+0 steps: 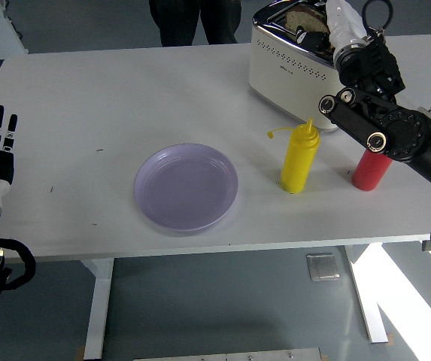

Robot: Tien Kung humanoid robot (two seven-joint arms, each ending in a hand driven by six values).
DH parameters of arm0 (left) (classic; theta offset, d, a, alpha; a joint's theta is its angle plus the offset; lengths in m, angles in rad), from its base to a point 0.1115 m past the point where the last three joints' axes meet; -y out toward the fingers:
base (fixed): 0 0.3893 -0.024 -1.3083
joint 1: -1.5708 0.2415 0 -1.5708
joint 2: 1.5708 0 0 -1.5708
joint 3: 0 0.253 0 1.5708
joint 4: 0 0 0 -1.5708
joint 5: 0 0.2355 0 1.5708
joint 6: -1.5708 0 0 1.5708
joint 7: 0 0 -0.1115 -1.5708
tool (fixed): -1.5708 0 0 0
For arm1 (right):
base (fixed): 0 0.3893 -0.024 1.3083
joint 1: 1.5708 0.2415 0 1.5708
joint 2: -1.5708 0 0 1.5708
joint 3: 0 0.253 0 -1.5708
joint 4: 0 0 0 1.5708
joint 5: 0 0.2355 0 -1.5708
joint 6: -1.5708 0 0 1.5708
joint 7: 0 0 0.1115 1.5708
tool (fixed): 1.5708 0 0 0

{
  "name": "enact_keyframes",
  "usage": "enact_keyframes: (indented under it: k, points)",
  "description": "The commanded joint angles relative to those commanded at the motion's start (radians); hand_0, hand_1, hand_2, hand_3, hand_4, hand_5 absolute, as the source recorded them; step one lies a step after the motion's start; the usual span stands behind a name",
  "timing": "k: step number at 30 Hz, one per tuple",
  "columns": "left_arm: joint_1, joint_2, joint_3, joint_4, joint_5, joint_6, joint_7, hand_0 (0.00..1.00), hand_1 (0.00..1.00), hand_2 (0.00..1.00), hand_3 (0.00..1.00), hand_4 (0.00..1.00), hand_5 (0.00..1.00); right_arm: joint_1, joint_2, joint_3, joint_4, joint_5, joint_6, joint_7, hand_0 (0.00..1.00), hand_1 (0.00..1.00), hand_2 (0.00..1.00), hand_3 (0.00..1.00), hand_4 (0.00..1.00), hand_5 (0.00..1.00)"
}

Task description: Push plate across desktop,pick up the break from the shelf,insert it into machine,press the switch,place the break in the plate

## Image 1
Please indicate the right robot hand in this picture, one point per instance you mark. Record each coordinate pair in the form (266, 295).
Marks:
(345, 26)

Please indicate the slice of bread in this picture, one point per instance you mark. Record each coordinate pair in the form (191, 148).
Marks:
(307, 19)

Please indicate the cream two-slot toaster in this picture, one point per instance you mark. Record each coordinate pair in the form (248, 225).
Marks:
(286, 86)

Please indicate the purple plastic plate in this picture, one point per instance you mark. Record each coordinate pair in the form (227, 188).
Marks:
(185, 188)

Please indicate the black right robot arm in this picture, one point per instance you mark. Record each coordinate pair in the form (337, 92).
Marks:
(403, 135)

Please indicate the yellow squeeze bottle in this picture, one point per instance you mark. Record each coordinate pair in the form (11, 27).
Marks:
(298, 161)

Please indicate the red squeeze bottle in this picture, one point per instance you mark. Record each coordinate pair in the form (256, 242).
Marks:
(369, 173)

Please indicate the person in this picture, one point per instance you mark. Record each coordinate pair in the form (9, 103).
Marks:
(177, 22)

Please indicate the white table leg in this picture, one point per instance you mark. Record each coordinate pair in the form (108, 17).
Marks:
(96, 308)
(369, 304)

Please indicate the metal floor socket cover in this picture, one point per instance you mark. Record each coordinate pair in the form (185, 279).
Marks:
(323, 267)

